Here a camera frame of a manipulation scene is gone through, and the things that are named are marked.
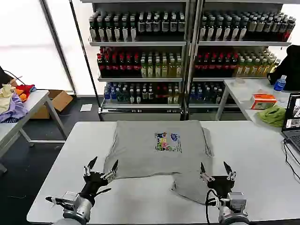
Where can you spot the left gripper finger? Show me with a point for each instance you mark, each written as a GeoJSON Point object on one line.
{"type": "Point", "coordinates": [87, 170]}
{"type": "Point", "coordinates": [114, 167]}

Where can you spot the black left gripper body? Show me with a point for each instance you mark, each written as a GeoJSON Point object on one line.
{"type": "Point", "coordinates": [95, 181]}

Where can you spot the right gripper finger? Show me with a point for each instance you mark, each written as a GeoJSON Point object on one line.
{"type": "Point", "coordinates": [203, 172]}
{"type": "Point", "coordinates": [230, 174]}

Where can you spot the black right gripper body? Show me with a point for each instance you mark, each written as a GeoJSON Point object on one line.
{"type": "Point", "coordinates": [221, 185]}

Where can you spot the grey printed t-shirt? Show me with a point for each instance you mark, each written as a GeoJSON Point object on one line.
{"type": "Point", "coordinates": [140, 154]}

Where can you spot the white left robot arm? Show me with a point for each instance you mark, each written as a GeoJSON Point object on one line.
{"type": "Point", "coordinates": [77, 207]}

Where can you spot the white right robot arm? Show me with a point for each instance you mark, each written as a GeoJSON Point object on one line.
{"type": "Point", "coordinates": [234, 207]}

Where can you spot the white paper sheet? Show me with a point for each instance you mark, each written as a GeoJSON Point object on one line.
{"type": "Point", "coordinates": [86, 107]}

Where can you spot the green cloth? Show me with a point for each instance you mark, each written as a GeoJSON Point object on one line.
{"type": "Point", "coordinates": [273, 116]}

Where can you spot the brown cardboard box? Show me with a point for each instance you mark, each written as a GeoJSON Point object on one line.
{"type": "Point", "coordinates": [59, 99]}

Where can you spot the orange tissue box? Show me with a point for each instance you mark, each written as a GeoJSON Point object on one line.
{"type": "Point", "coordinates": [262, 100]}

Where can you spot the grey laptop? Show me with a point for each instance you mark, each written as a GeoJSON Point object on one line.
{"type": "Point", "coordinates": [293, 122]}

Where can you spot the white desk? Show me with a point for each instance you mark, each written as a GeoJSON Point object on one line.
{"type": "Point", "coordinates": [236, 90]}

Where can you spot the white side table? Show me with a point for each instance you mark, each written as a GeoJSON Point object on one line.
{"type": "Point", "coordinates": [39, 98]}

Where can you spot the purple cloth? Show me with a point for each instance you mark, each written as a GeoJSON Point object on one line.
{"type": "Point", "coordinates": [14, 110]}

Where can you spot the orange cloth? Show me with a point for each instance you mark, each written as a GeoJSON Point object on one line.
{"type": "Point", "coordinates": [22, 96]}

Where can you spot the water bottle with blue label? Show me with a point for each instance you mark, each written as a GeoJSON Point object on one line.
{"type": "Point", "coordinates": [279, 84]}

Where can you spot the red cloth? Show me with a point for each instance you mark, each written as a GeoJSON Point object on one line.
{"type": "Point", "coordinates": [25, 88]}

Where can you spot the shelf rack with bottles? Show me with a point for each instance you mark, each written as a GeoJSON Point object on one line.
{"type": "Point", "coordinates": [234, 63]}
{"type": "Point", "coordinates": [140, 68]}

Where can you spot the cream cloth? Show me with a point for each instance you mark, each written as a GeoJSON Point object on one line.
{"type": "Point", "coordinates": [4, 95]}

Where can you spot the black slanted pole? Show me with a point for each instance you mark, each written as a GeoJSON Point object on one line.
{"type": "Point", "coordinates": [85, 54]}

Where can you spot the black bag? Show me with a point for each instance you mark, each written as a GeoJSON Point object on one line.
{"type": "Point", "coordinates": [291, 68]}

